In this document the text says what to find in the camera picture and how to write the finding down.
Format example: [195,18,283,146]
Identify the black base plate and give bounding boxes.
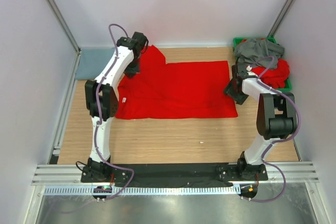
[80,163,268,188]

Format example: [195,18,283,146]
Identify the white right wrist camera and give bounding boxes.
[246,66,258,76]

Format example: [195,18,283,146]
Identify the aluminium corner post right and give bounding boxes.
[267,0,295,37]

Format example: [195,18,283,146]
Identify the aluminium corner post left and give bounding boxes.
[30,0,81,52]

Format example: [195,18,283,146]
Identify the red t shirts in bin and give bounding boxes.
[251,58,290,89]

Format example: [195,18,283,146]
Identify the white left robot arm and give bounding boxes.
[81,32,149,183]

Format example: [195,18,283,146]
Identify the red t shirt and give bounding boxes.
[115,46,238,120]

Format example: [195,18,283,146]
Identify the green plastic bin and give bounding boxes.
[233,38,291,91]

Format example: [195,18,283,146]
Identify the slotted cable duct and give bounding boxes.
[44,185,240,196]

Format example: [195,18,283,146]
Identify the grey t shirt in bin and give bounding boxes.
[234,38,285,69]

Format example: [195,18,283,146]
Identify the aluminium corner post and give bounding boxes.
[30,0,81,52]
[267,0,295,37]

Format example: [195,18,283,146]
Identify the folded blue t shirt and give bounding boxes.
[75,48,114,80]

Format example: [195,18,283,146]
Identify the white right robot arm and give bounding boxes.
[223,62,298,181]

